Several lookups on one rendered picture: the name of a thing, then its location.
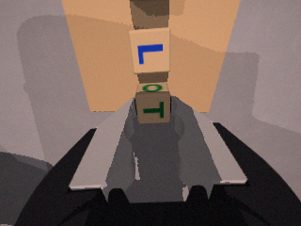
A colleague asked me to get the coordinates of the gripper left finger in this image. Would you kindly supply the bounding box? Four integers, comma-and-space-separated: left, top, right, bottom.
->
14, 97, 137, 226

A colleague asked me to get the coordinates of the tan flat mat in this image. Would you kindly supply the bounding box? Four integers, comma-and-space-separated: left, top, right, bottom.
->
61, 0, 241, 113

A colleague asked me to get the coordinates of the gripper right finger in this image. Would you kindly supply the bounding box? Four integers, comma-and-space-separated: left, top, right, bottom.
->
170, 95, 301, 226

